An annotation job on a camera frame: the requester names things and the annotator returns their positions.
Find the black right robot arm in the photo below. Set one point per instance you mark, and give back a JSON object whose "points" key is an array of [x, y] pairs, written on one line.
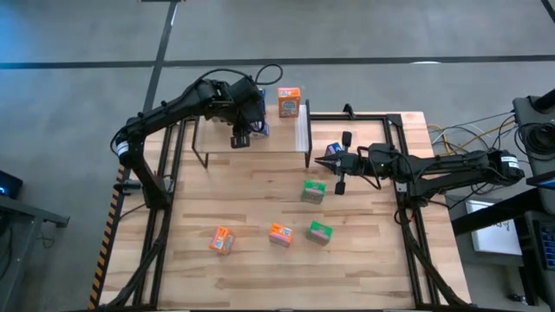
{"points": [[455, 167]]}

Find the small black floor object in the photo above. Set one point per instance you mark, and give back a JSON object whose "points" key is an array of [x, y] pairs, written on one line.
{"points": [[518, 298]]}

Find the yellow black hazard tape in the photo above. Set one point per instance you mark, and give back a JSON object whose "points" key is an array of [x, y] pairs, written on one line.
{"points": [[104, 251]]}

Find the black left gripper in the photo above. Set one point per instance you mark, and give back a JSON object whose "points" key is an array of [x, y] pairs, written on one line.
{"points": [[247, 104]]}

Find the black aluminium rig frame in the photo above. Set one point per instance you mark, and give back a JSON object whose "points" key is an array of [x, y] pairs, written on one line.
{"points": [[368, 117]]}

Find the black slanted beam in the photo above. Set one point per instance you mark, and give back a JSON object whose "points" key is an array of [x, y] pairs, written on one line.
{"points": [[498, 211]]}

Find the grey side table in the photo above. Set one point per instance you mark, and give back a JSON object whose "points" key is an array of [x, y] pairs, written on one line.
{"points": [[26, 212]]}

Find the dark keyboard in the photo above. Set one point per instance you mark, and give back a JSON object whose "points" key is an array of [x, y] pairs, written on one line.
{"points": [[547, 242]]}

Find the dark grey equipment cabinet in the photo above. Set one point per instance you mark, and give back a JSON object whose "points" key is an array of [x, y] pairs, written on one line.
{"points": [[526, 112]]}

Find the orange Frosted Mini Wheats box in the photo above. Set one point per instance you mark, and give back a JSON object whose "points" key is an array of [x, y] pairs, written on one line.
{"points": [[222, 239], [280, 234], [289, 102]]}

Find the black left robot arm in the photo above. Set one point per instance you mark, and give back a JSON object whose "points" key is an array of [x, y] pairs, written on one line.
{"points": [[165, 112]]}

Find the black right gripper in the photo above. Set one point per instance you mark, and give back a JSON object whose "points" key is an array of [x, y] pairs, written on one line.
{"points": [[368, 162]]}

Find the green Apple Jacks cereal box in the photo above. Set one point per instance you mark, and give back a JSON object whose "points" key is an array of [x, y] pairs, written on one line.
{"points": [[313, 192], [319, 233]]}

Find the white sheet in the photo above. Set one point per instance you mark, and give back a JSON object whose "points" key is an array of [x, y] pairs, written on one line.
{"points": [[494, 234]]}

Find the blue lit screen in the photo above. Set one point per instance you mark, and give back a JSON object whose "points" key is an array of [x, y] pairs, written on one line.
{"points": [[542, 183]]}

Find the black device with blue light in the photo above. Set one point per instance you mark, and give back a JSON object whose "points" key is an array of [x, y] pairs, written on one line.
{"points": [[8, 184]]}

